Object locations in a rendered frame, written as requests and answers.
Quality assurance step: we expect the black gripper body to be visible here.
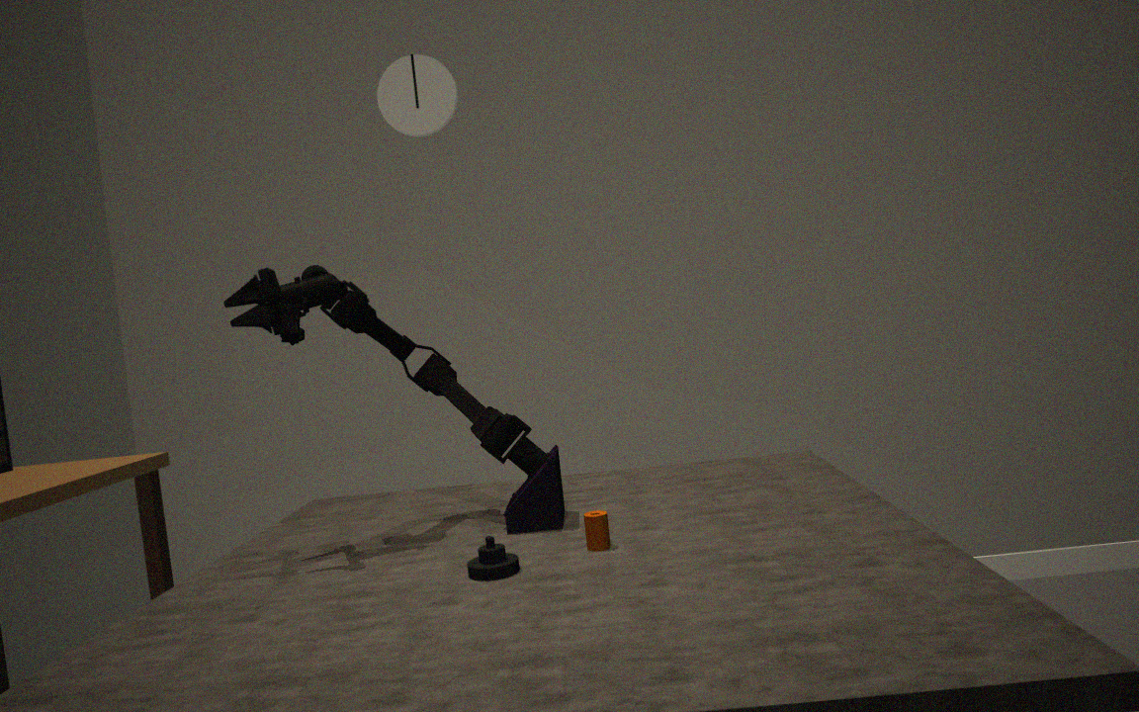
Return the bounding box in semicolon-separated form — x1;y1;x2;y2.
259;267;314;335

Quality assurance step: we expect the orange knob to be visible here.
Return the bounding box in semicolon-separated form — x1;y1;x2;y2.
583;512;611;553

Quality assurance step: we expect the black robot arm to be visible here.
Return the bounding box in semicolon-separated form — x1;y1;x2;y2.
278;265;550;480

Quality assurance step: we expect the dark grey round pedestal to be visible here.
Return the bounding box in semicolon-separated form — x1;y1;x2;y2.
467;537;521;580

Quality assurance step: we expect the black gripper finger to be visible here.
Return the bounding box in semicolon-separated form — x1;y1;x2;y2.
230;305;272;333
223;275;267;308

